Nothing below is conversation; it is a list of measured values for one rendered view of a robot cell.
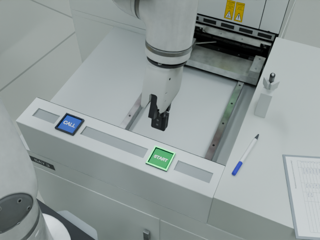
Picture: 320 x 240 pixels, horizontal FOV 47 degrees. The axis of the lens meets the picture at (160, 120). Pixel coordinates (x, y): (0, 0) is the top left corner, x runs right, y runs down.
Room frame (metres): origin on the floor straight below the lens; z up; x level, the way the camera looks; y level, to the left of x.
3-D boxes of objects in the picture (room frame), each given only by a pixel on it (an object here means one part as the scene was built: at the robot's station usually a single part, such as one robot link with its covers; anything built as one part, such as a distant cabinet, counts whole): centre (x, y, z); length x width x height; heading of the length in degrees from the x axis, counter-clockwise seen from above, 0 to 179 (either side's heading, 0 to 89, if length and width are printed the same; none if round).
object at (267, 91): (0.65, -0.27, 1.03); 0.06 x 0.04 x 0.13; 156
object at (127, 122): (0.84, 0.04, 0.84); 0.50 x 0.02 x 0.03; 156
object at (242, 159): (0.50, -0.21, 0.97); 0.14 x 0.01 x 0.01; 146
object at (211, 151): (0.73, -0.21, 0.84); 0.50 x 0.02 x 0.03; 156
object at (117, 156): (0.54, 0.11, 0.89); 0.55 x 0.09 x 0.14; 66
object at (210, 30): (1.04, -0.17, 0.89); 0.44 x 0.02 x 0.10; 66
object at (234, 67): (0.96, -0.16, 0.87); 0.36 x 0.08 x 0.03; 66
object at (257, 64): (0.89, -0.32, 0.89); 0.08 x 0.03 x 0.03; 156
